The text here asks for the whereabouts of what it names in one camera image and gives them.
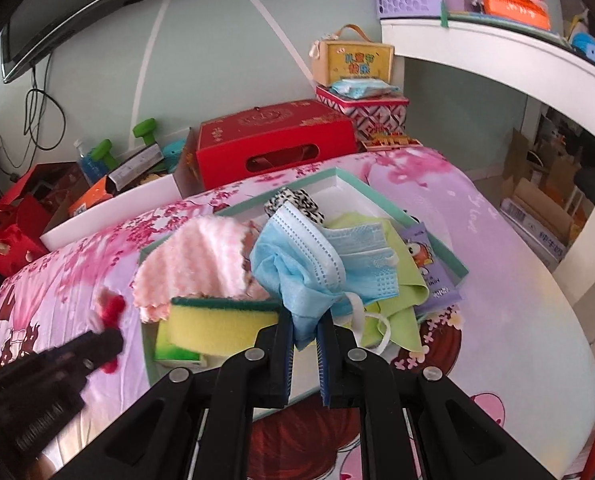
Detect cardboard boxes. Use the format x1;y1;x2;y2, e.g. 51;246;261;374
500;127;595;261

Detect white shelf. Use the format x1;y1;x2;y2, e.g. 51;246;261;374
380;12;595;311

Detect purple wipes packet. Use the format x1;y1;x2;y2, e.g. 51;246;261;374
400;225;463;317

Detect yellow green sponge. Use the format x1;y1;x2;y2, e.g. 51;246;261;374
170;296;281;356

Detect pink fuzzy cloth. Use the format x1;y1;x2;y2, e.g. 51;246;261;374
132;216;268;323

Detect white tray with teal rim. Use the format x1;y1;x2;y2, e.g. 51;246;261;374
138;167;471;421

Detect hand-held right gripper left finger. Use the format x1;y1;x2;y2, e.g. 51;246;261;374
60;307;296;480

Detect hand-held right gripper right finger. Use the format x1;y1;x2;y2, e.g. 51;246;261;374
315;312;551;480

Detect hanging cables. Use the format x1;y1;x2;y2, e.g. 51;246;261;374
25;52;71;181

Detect orange packets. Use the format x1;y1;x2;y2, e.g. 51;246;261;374
480;0;551;31

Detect light blue wipes packet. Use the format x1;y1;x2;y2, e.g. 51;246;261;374
330;78;403;101

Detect blue liquid bottle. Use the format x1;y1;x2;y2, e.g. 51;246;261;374
75;140;109;186

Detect orange carton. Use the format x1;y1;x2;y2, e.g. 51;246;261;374
69;177;113;218

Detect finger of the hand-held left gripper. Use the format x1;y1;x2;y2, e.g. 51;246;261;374
48;329;125;376

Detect white storage box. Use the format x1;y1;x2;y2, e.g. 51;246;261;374
40;174;181;252

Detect red gold paper ornament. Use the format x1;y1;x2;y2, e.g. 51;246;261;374
365;131;424;151

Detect dark red open box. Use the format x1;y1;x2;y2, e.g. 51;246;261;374
15;161;91;236

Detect yellow gift box with handle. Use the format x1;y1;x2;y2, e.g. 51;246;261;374
308;24;395;86

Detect blue face mask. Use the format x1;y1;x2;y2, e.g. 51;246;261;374
250;202;401;352

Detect green microfiber cloth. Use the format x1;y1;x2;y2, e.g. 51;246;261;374
327;212;428;351

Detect small green tissue pack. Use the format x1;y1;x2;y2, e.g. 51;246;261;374
154;320;208;366

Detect red gift box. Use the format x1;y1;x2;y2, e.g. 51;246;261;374
196;100;357;192

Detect red white patterned box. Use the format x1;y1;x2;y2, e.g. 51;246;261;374
315;85;411;143

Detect leopard print scrunchie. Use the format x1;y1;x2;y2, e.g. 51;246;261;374
264;186;327;226

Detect teal plastic item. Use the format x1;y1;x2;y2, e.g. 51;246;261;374
160;141;188;173

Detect red gift bag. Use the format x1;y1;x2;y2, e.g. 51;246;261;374
0;200;51;278

